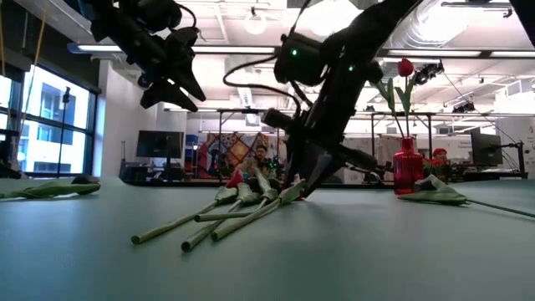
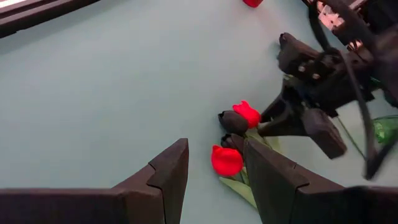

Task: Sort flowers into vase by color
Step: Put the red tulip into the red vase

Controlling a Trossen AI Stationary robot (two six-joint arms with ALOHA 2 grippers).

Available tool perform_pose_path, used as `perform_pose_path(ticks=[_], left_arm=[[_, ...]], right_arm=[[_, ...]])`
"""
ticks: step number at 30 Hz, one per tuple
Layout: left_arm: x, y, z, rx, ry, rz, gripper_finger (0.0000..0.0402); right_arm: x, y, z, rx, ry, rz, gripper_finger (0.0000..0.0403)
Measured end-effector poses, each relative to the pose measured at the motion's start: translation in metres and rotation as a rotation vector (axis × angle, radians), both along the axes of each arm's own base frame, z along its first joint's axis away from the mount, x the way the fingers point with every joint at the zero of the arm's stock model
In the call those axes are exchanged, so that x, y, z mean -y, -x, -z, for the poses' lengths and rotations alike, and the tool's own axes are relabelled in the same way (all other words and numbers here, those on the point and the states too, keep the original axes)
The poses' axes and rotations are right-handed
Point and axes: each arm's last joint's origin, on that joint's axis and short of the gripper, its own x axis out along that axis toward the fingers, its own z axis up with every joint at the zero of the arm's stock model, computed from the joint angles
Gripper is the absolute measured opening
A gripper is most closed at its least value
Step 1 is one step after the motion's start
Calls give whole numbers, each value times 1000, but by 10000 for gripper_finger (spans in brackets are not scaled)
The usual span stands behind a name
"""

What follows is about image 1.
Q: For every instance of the round ceiling lamp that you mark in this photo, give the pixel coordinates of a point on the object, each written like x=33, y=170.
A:
x=256, y=24

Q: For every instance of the black television monitor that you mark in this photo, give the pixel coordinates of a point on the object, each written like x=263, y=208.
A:
x=159, y=144

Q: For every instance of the long ceiling light strip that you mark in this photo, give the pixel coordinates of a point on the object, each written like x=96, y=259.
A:
x=234, y=49
x=434, y=53
x=512, y=54

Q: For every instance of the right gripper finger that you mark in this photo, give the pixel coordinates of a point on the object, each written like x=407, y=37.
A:
x=324, y=167
x=299, y=161

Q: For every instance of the red ribbed glass vase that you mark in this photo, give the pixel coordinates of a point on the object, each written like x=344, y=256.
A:
x=408, y=171

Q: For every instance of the black tripod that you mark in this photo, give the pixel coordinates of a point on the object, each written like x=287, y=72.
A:
x=66, y=95

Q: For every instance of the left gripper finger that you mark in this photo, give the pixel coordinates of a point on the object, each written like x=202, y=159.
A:
x=188, y=83
x=167, y=97

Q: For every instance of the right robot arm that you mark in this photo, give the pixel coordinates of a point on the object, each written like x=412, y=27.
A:
x=376, y=25

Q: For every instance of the colourful patchwork tapestry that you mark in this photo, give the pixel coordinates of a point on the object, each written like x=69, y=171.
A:
x=234, y=148

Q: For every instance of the teal table mat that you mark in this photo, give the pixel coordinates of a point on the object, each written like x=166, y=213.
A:
x=292, y=267

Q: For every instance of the person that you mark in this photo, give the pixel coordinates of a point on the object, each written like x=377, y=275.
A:
x=439, y=152
x=260, y=156

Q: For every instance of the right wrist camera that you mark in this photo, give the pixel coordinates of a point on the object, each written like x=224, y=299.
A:
x=278, y=119

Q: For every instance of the black track spotlight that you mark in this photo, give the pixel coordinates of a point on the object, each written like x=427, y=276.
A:
x=428, y=72

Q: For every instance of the black desktop monitor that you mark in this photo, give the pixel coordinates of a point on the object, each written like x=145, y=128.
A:
x=487, y=148

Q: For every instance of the silver ventilation duct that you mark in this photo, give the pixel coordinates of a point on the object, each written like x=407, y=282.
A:
x=418, y=29

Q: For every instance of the large window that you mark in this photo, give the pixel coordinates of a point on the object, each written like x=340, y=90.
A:
x=46, y=125

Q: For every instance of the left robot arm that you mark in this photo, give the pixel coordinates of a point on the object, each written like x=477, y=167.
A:
x=125, y=29

